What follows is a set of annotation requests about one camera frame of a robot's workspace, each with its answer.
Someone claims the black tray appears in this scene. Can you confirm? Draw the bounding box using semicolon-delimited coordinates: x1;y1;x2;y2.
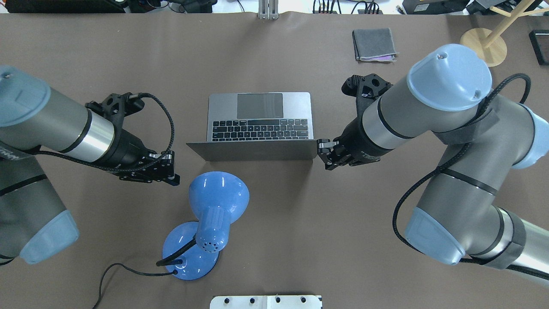
529;30;549;65

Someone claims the grey laptop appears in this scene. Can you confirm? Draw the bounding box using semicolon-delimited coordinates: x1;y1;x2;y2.
188;92;317;162

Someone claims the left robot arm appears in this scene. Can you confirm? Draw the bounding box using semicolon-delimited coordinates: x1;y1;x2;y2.
0;65;180;266

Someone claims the aluminium frame post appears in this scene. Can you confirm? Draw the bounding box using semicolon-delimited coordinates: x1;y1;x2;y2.
257;0;279;20

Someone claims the folded grey cloth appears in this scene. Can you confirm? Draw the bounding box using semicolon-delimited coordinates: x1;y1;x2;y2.
352;27;398;62

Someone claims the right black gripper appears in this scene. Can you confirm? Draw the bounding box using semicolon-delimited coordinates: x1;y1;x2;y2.
317;118;382;170

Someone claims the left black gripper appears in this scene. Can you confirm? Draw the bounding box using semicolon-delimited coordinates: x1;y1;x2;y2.
101;130;181;186

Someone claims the black lamp power cable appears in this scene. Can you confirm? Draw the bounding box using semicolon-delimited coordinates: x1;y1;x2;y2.
92;263;178;309

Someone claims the blue desk lamp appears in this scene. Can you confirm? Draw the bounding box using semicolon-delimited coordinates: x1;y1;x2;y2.
156;171;250;280

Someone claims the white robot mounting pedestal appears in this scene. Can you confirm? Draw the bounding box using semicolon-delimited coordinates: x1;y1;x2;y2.
209;295;323;309

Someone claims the black braided cable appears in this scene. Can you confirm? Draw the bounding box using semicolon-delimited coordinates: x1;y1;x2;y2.
392;73;549;279
26;93;175;174

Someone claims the right black braided cable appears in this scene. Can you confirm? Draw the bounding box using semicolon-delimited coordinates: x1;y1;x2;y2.
392;73;549;279

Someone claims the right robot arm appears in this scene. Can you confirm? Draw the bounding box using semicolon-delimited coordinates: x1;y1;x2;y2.
317;44;548;286

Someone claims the wooden mug tree stand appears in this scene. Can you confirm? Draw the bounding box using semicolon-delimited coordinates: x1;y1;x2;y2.
459;0;549;67

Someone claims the left black braided cable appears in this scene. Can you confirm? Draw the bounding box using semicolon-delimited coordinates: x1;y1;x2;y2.
26;93;175;174

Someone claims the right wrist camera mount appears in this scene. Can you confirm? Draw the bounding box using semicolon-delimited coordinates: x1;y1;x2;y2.
341;74;393;116

